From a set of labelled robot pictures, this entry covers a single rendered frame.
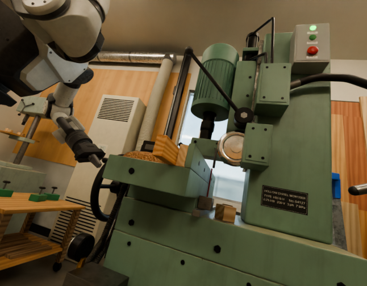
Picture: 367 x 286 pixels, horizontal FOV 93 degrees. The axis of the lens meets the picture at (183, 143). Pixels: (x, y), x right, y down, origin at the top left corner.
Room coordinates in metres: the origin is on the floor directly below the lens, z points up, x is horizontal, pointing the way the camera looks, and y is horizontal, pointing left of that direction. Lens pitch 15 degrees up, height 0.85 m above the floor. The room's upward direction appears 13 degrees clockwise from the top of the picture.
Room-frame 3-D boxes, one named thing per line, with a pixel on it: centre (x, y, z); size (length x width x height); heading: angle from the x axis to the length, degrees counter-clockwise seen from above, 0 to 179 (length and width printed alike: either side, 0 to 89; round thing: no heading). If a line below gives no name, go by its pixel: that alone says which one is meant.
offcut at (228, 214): (0.51, -0.16, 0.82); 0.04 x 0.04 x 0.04; 22
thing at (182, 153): (0.66, -0.09, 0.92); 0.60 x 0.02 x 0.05; 162
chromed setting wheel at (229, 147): (0.54, -0.17, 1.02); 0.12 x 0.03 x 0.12; 72
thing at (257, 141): (0.50, -0.21, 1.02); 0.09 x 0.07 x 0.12; 162
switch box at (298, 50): (0.47, -0.35, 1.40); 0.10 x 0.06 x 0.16; 72
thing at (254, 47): (0.66, -0.22, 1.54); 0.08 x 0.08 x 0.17; 72
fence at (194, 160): (0.66, -0.11, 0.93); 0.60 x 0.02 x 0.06; 162
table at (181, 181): (0.70, 0.03, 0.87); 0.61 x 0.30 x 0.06; 162
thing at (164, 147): (0.60, -0.05, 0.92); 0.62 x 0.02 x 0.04; 162
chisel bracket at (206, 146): (0.69, -0.10, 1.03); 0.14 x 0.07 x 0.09; 72
